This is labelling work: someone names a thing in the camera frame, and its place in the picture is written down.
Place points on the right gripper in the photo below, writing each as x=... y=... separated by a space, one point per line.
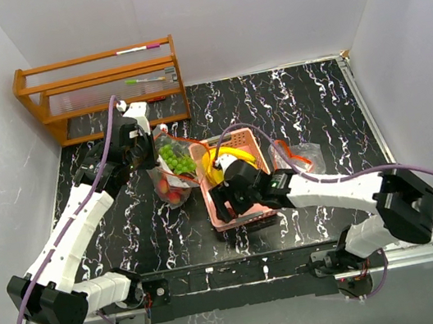
x=221 y=194

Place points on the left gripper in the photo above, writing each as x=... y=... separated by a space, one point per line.
x=152 y=160

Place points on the green grape bunch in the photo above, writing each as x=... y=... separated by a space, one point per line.
x=177 y=159

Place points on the clear zip bag orange zipper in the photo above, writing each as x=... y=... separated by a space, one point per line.
x=161 y=137

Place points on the red strawberry bunch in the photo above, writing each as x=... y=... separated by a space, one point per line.
x=174 y=196

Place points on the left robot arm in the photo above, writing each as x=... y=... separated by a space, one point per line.
x=48 y=292

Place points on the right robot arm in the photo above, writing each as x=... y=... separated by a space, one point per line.
x=400 y=204

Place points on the yellow banana bunch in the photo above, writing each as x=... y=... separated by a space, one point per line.
x=216 y=177

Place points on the pink plastic basket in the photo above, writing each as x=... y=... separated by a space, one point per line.
x=241 y=139

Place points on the green marker pen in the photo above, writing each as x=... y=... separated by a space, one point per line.
x=151 y=79

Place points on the wooden shelf rack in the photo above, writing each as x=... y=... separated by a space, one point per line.
x=56 y=94

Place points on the black base bar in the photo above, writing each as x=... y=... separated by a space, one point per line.
x=258 y=278

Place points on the pink white marker pen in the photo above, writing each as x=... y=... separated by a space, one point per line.
x=138 y=49

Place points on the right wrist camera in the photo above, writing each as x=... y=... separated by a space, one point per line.
x=224 y=161

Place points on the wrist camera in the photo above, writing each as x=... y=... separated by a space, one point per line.
x=139 y=112
x=224 y=161

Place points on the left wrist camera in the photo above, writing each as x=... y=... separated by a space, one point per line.
x=139 y=112

